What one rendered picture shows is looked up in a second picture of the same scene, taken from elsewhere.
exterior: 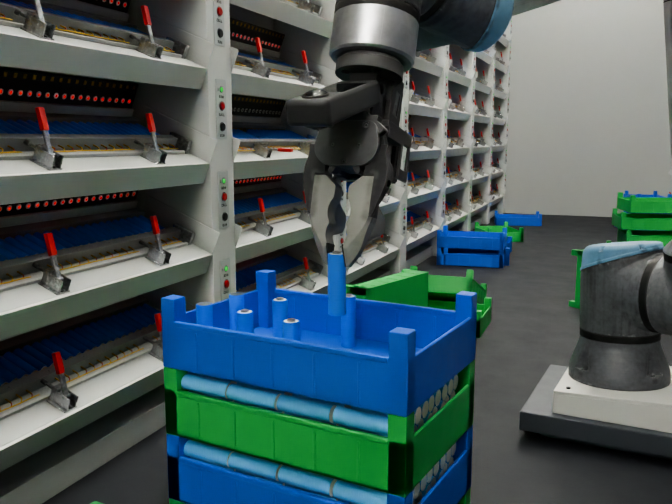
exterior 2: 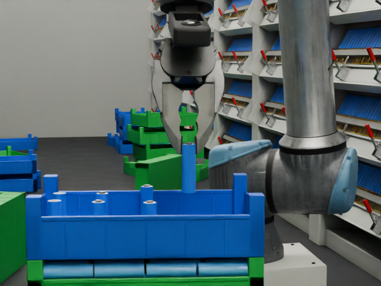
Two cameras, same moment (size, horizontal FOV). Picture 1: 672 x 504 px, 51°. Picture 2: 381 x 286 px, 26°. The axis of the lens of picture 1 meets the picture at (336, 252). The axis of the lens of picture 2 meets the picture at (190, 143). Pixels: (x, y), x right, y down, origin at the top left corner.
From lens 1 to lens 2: 0.60 m
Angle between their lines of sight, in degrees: 32
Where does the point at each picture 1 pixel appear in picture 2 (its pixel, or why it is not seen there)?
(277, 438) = not seen: outside the picture
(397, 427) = (257, 265)
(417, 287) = (19, 207)
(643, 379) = (270, 252)
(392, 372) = (252, 225)
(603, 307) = not seen: hidden behind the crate
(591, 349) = not seen: hidden behind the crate
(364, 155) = (205, 68)
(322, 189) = (171, 95)
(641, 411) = (277, 277)
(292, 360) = (165, 231)
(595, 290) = (227, 183)
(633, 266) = (257, 160)
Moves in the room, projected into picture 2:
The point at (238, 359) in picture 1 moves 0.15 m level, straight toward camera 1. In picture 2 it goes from (111, 239) to (189, 261)
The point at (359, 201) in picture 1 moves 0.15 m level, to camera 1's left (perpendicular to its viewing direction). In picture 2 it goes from (204, 102) to (100, 106)
